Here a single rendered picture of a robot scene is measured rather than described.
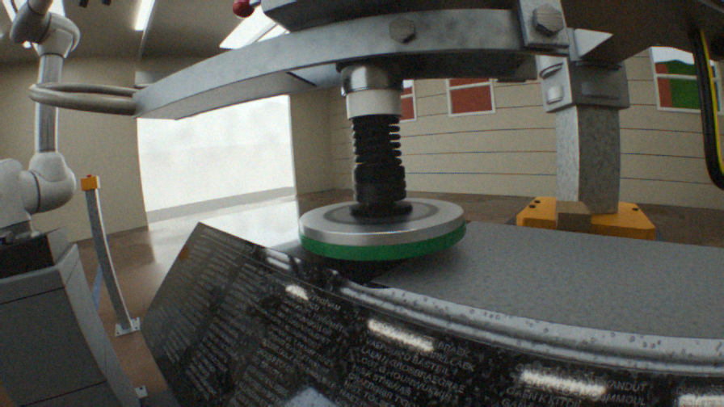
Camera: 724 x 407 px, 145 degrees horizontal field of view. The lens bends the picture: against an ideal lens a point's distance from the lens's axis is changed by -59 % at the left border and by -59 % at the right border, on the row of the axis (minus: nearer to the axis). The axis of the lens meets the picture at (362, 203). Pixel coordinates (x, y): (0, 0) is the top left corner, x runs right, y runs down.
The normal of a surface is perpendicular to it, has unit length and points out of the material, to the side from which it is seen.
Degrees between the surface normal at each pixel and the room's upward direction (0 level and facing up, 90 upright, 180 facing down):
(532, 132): 90
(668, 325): 0
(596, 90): 90
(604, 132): 90
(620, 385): 45
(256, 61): 90
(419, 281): 0
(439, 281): 0
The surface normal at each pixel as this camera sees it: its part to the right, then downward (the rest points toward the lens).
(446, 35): -0.26, 0.18
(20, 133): 0.75, 0.06
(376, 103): 0.03, 0.16
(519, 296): -0.07, -0.98
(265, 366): -0.50, -0.58
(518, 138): -0.66, 0.17
